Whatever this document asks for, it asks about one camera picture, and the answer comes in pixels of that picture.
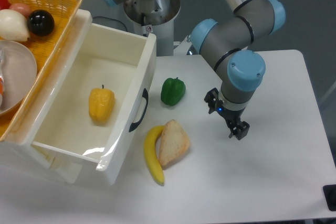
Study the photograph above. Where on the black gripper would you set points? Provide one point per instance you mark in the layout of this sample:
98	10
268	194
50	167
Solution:
238	129

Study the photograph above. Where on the white top drawer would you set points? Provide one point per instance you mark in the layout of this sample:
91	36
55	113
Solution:
82	151

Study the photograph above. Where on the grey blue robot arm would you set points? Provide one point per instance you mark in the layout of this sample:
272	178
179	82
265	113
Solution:
223	46

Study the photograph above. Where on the white drawer cabinet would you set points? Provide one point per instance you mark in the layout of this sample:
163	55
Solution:
18	149

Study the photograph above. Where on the green bell pepper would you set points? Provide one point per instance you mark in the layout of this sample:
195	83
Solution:
173	89

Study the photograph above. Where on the triangular toast sandwich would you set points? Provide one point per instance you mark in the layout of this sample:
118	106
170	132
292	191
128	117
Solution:
174	143

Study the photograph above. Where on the yellow banana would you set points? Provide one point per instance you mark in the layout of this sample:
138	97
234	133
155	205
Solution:
150	156

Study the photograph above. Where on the yellow bell pepper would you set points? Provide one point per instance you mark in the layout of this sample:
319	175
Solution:
101	103

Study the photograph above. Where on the black table corner socket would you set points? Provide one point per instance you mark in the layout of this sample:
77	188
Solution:
330	196

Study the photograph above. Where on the black ball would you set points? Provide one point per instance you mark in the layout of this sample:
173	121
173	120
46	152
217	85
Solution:
40	22

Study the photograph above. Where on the pink round fruit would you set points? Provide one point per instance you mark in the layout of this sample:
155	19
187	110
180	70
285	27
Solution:
22	8

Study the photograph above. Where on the white onion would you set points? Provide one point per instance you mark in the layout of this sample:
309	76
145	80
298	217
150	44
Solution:
13	26

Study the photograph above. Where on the red tomato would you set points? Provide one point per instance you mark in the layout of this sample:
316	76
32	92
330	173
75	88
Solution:
4	4

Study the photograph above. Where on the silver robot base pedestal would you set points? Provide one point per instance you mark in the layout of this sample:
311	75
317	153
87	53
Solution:
154	17

